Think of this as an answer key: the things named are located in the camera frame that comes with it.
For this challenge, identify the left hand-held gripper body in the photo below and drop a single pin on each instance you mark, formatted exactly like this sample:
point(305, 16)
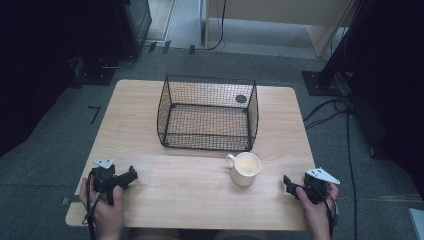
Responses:
point(101, 178)

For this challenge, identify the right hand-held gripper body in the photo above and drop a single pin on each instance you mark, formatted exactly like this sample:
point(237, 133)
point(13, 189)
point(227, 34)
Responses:
point(316, 190)

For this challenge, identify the white cup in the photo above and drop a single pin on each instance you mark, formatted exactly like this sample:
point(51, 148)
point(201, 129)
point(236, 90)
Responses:
point(244, 178)

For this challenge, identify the person's right hand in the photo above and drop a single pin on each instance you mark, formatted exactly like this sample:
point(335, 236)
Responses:
point(316, 215)

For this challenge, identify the person's left hand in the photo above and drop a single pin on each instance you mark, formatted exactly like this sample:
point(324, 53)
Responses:
point(108, 215)

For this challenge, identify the grey tape strip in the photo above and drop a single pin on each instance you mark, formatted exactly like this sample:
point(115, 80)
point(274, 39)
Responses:
point(70, 200)

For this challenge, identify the round black disc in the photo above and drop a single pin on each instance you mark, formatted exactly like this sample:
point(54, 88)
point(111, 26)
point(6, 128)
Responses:
point(240, 98)

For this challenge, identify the black stand with base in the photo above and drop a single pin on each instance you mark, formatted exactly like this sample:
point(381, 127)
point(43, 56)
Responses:
point(325, 83)

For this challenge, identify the white flat object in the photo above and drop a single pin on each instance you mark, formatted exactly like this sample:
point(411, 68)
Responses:
point(418, 225)

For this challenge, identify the short black tape strip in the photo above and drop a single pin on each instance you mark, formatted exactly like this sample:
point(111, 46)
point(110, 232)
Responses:
point(166, 47)
point(192, 49)

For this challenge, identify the dark curtain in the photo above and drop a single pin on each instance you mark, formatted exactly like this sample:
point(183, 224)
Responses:
point(36, 60)
point(396, 83)

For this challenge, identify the black equipment box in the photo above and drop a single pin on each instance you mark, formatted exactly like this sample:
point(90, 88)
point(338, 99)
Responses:
point(135, 23)

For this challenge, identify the light wooden cabinet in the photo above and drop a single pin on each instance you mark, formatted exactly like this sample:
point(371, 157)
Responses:
point(276, 10)

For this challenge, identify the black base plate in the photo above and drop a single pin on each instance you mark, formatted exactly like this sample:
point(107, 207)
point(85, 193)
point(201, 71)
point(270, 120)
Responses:
point(95, 75)

